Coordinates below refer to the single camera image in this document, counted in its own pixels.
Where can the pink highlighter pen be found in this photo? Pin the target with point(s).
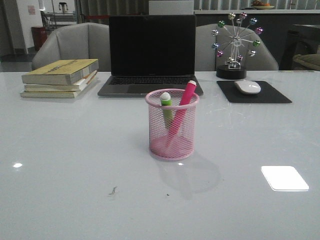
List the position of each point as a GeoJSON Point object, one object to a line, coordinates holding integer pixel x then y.
{"type": "Point", "coordinates": [180, 113]}

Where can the green highlighter pen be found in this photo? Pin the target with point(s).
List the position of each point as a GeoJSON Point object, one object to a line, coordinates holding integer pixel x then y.
{"type": "Point", "coordinates": [165, 100]}

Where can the pink mesh pen holder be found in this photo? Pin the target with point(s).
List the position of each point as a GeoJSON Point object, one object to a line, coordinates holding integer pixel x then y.
{"type": "Point", "coordinates": [182, 145]}

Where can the dark grey open laptop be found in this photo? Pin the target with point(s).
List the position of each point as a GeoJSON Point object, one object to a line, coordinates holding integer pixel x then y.
{"type": "Point", "coordinates": [150, 52]}

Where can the ferris wheel desk ornament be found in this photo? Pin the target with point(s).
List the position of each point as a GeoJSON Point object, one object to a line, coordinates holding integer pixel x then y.
{"type": "Point", "coordinates": [232, 68]}

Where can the middle cream book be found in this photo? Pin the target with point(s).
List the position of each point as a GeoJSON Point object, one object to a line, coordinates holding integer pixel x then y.
{"type": "Point", "coordinates": [76, 87]}

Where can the cream book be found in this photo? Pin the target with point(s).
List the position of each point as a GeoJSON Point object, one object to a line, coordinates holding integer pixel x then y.
{"type": "Point", "coordinates": [76, 87]}
{"type": "Point", "coordinates": [52, 94]}

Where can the white computer mouse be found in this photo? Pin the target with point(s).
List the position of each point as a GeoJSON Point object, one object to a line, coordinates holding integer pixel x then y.
{"type": "Point", "coordinates": [248, 87]}

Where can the top yellow book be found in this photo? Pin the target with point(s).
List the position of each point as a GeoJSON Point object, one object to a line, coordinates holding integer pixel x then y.
{"type": "Point", "coordinates": [61, 72]}

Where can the left grey armchair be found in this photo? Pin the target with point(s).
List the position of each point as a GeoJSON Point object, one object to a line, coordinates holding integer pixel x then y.
{"type": "Point", "coordinates": [79, 41]}

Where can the grey armchair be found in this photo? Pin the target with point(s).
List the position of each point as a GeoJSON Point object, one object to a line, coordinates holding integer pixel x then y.
{"type": "Point", "coordinates": [79, 41]}
{"type": "Point", "coordinates": [212, 49]}

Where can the right grey armchair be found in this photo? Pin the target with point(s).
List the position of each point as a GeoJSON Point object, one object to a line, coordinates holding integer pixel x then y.
{"type": "Point", "coordinates": [212, 49]}

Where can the black mouse pad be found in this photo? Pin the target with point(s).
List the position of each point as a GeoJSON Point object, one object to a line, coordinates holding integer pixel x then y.
{"type": "Point", "coordinates": [264, 93]}

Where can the white box behind laptop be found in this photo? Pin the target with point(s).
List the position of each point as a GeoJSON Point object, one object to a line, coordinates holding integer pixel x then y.
{"type": "Point", "coordinates": [171, 7]}

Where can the bottom cream book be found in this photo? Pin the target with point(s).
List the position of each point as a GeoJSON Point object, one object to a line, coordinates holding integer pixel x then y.
{"type": "Point", "coordinates": [52, 94]}

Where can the red trash bin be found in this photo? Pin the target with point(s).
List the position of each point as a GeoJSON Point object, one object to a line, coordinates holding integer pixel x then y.
{"type": "Point", "coordinates": [39, 36]}

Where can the fruit bowl on counter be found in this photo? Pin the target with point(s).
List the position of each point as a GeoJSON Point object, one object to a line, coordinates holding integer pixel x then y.
{"type": "Point", "coordinates": [260, 5]}

